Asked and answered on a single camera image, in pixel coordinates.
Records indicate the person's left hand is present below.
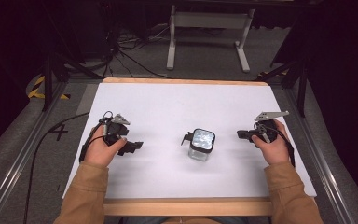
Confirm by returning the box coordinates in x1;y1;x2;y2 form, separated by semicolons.
83;125;128;168

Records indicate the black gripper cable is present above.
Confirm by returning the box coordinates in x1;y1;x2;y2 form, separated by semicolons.
254;122;296;168
78;110;115;163

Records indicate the bundle of black floor cables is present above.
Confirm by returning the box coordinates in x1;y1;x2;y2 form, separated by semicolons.
103;22;175;79

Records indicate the aluminium floor rail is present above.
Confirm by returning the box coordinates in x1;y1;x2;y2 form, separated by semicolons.
0;80;70;224
282;87;357;224

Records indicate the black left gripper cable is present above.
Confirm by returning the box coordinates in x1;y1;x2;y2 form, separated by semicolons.
78;110;115;163

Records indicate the white metal stand frame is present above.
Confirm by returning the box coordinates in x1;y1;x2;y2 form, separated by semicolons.
166;4;256;74

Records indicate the person's right hand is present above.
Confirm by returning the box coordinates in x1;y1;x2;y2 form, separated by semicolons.
251;119;291;166

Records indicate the clear jar with black lid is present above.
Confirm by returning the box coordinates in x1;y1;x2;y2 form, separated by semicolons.
180;127;217;162

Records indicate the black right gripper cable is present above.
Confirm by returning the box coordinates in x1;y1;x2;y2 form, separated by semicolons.
254;122;296;168

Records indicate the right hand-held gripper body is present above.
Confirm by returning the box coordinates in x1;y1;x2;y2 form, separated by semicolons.
252;110;290;145

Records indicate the yellow black floor tape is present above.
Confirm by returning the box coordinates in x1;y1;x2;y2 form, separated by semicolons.
27;75;72;101

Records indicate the long black floor cable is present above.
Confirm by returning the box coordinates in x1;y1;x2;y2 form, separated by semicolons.
22;112;90;224

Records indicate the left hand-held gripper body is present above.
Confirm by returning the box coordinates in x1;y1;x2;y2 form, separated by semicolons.
99;113;131;147

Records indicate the black tripod stand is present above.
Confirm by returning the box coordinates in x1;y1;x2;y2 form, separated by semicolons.
41;50;104;112
255;57;310;119

